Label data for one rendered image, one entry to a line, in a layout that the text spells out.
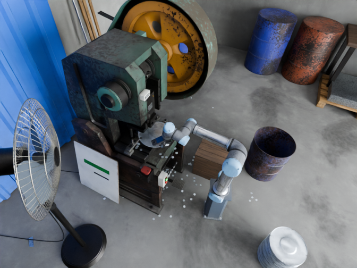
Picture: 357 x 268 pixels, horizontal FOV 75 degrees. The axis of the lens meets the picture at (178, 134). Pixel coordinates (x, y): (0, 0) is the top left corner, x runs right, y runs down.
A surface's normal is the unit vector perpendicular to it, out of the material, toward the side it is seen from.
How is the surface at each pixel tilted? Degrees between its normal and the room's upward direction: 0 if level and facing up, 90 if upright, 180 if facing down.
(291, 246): 0
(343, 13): 90
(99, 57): 0
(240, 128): 0
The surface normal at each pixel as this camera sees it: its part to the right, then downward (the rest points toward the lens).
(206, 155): 0.04, -0.66
